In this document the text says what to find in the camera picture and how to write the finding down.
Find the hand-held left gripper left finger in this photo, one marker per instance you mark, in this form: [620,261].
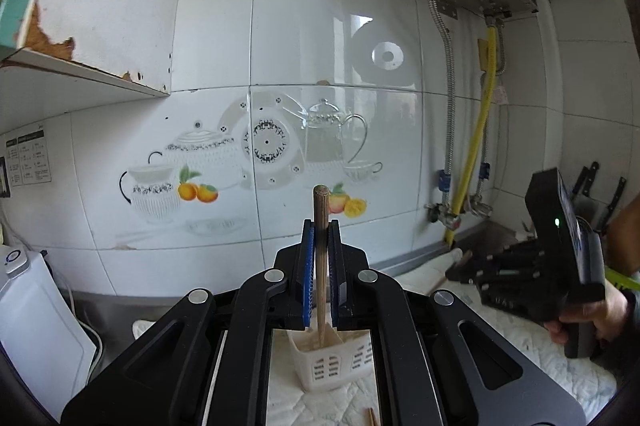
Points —
[309,266]

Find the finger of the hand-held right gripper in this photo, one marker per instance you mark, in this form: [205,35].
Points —
[500,263]
[510,301]

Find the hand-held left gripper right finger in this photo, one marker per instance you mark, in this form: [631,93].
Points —
[336,266]

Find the wooden chopstick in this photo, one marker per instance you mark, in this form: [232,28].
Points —
[371,418]
[320,216]

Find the white plastic utensil holder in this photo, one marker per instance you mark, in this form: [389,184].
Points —
[330,366]

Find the person's right forearm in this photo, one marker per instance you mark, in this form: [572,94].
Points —
[625,236]

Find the person's right hand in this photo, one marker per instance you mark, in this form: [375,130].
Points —
[612,313]

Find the white quilted mat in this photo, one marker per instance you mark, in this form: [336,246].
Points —
[500,336]

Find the metal pipe valve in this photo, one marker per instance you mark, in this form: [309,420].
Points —
[452,218]

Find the corrugated metal pipe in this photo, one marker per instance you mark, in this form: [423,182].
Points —
[446,71]

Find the white countertop appliance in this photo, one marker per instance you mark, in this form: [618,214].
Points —
[35,331]

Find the white instruction sticker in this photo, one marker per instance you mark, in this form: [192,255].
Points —
[30,158]

